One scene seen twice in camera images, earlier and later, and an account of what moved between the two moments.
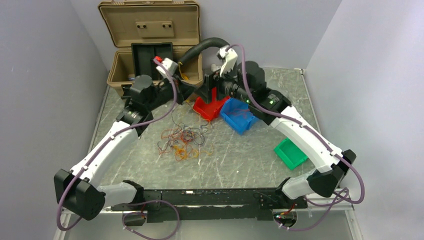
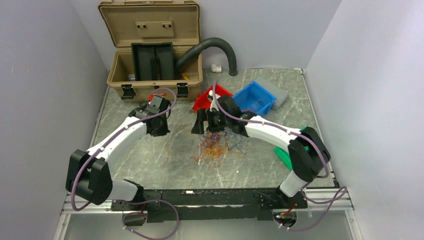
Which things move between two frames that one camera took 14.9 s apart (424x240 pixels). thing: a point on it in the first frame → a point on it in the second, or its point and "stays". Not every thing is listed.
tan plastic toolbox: x=147 y=22 stays
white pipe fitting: x=214 y=67 stays
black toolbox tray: x=143 y=54 stays
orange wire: x=180 y=142 → x=211 y=151
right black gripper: x=213 y=80 → x=199 y=128
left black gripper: x=183 y=90 → x=163 y=131
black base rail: x=182 y=205 stays
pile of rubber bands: x=190 y=128 → x=214 y=137
